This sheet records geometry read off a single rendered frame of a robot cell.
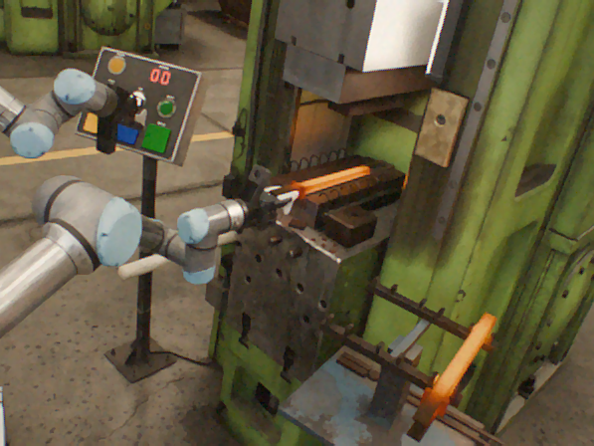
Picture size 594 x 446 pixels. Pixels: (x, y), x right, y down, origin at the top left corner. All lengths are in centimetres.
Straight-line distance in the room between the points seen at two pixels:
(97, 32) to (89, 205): 531
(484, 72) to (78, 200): 90
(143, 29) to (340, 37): 512
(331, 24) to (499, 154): 50
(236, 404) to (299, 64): 117
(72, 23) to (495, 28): 524
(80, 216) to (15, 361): 150
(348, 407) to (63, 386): 126
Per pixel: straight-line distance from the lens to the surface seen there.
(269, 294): 173
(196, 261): 142
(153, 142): 180
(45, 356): 253
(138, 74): 188
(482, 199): 146
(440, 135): 145
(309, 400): 144
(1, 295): 103
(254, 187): 146
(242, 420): 211
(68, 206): 111
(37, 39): 630
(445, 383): 117
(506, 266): 191
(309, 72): 152
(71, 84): 141
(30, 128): 132
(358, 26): 142
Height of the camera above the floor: 169
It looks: 28 degrees down
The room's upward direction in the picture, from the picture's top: 11 degrees clockwise
